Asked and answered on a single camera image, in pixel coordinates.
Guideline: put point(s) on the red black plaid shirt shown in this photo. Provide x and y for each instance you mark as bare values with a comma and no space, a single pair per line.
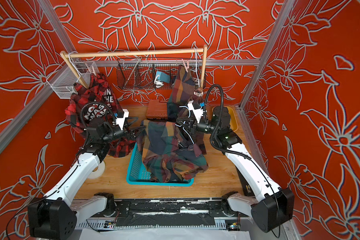
97,103

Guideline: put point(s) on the white mesh basket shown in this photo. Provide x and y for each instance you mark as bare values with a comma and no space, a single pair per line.
64,83

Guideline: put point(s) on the yellow plastic tray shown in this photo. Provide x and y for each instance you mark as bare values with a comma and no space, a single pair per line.
232,118

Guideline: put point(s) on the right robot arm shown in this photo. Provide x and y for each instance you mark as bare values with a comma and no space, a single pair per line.
268,204

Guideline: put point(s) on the wooden hanging rack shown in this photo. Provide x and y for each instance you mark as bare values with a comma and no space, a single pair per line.
67,56

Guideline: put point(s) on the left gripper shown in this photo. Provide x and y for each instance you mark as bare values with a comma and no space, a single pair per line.
128,136

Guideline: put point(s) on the teal plastic basket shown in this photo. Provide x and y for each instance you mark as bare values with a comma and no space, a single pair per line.
138,175

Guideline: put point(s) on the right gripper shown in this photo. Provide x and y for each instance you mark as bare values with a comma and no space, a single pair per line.
198,125

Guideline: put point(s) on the white tape roll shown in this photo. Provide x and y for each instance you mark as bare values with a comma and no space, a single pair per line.
98,171

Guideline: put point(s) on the pink clothespin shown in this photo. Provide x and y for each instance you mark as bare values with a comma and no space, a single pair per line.
186,65

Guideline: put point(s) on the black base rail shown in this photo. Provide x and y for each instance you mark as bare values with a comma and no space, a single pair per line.
194,213

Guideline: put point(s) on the teal charger with cable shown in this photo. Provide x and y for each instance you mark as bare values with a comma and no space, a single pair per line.
161,79

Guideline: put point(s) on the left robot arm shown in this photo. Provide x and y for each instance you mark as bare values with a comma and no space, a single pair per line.
54,216

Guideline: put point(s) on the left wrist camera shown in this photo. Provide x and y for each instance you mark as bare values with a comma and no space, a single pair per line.
121,117

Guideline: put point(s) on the dark plaid shirt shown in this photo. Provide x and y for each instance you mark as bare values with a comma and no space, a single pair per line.
184,91
170,153

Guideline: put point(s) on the red brown box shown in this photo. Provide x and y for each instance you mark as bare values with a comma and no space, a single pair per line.
157,110

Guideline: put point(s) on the black wire basket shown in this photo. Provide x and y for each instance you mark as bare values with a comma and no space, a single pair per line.
139,73

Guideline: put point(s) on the white wire hanger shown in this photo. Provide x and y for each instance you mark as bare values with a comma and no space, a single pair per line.
185,120

